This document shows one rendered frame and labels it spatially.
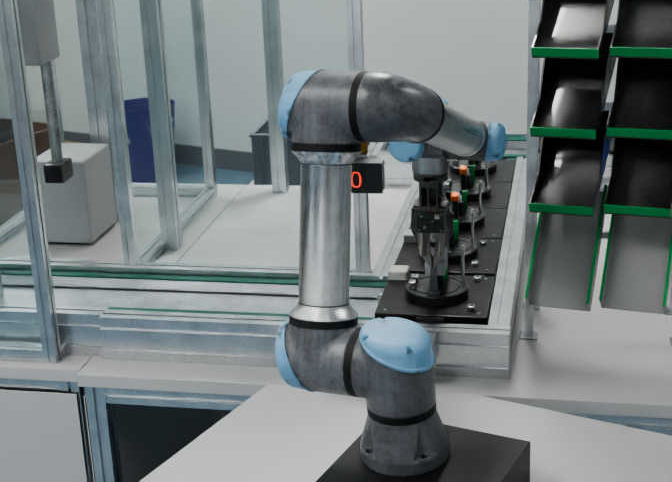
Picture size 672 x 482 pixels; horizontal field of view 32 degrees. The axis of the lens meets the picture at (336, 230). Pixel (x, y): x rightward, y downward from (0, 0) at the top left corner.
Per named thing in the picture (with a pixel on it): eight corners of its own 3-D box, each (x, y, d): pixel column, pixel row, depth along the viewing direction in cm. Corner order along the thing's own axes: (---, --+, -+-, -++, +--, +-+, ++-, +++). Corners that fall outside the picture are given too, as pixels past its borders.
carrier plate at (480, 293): (487, 326, 245) (487, 316, 244) (374, 321, 250) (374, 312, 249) (494, 284, 267) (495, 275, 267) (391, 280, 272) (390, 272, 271)
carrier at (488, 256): (495, 281, 269) (495, 230, 265) (391, 278, 273) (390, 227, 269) (501, 246, 291) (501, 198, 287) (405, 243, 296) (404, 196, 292)
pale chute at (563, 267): (590, 312, 241) (588, 303, 237) (527, 305, 245) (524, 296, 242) (609, 192, 252) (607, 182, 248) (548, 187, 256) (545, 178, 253)
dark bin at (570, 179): (593, 217, 236) (592, 190, 231) (529, 212, 241) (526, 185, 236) (614, 129, 255) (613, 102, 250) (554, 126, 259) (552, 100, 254)
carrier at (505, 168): (511, 188, 337) (511, 146, 333) (428, 187, 341) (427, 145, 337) (515, 165, 359) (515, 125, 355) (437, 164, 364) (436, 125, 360)
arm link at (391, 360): (422, 423, 188) (416, 348, 183) (346, 412, 193) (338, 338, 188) (447, 388, 198) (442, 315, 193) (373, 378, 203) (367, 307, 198)
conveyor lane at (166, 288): (487, 365, 248) (488, 321, 245) (113, 347, 264) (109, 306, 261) (496, 312, 274) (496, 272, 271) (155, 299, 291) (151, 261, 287)
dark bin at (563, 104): (596, 140, 231) (594, 110, 226) (530, 136, 235) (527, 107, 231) (617, 56, 249) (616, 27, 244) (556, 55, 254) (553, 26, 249)
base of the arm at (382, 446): (437, 481, 189) (434, 427, 186) (349, 471, 194) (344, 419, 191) (458, 432, 203) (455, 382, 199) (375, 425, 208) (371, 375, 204)
